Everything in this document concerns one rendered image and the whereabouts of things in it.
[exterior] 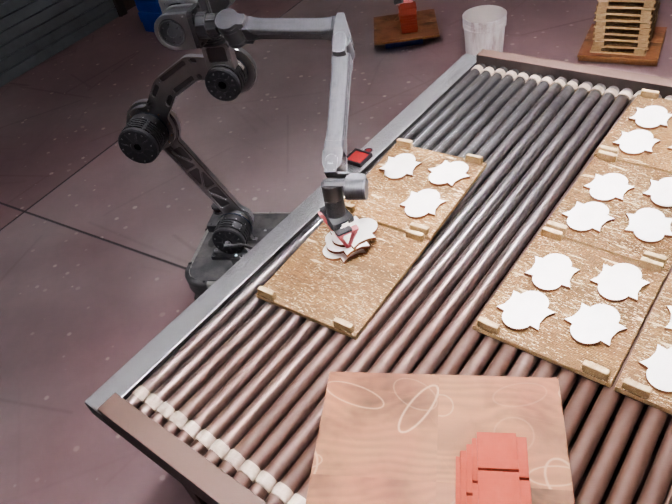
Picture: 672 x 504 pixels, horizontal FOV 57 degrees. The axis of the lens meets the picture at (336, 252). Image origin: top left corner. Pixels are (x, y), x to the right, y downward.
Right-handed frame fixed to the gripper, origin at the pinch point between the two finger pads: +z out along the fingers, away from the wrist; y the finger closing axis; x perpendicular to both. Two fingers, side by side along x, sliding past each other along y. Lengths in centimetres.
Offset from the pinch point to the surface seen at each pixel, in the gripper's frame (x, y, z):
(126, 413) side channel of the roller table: 72, -21, 6
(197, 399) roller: 55, -25, 9
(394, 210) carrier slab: -22.2, 7.2, 5.2
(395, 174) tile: -31.7, 22.2, 3.6
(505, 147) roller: -72, 15, 6
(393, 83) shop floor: -149, 237, 91
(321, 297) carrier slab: 13.9, -13.2, 6.4
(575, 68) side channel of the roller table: -122, 37, 1
